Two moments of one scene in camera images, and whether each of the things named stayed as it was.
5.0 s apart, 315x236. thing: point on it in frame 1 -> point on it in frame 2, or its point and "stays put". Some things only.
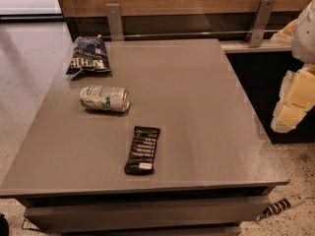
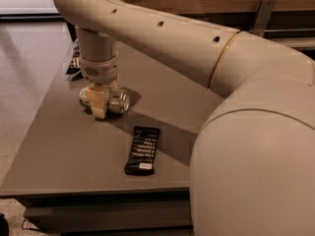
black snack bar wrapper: (141, 157) stays put
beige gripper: (304, 36) -> (98, 71)
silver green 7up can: (110, 98) stays put
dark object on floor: (4, 225) stays put
